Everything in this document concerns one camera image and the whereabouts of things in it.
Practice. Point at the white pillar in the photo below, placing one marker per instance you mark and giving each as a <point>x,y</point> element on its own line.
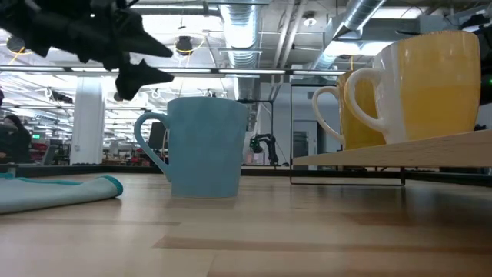
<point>87,123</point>

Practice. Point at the white mug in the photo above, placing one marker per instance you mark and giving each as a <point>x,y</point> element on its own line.
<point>357,127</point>

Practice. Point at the wide silver ventilation duct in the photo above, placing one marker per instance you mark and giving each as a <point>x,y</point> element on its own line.
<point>242,34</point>

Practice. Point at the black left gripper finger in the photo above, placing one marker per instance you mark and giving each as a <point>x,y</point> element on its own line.
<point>140,40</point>
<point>134,79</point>

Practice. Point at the wooden shelf black metal legs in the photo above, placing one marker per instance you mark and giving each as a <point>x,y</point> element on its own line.
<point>403,154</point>

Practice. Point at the light blue mug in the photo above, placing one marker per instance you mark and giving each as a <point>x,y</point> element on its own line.
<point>207,150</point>

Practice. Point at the black monitor back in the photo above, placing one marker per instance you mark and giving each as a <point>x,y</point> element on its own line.
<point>157,135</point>

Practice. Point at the black ceiling dome device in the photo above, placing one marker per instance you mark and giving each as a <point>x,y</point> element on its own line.
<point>184,45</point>

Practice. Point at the grey door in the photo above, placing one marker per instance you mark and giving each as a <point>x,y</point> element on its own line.
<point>304,144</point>

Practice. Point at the yellow mug orange inside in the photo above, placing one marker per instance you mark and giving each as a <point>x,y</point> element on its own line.
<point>434,88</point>

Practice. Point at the person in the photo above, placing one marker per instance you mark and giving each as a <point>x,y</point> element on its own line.
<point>17,142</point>

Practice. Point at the slanted silver ventilation duct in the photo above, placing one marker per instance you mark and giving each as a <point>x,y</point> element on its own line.
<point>357,15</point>

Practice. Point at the light blue cloth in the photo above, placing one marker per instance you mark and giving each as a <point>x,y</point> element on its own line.
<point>50,194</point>

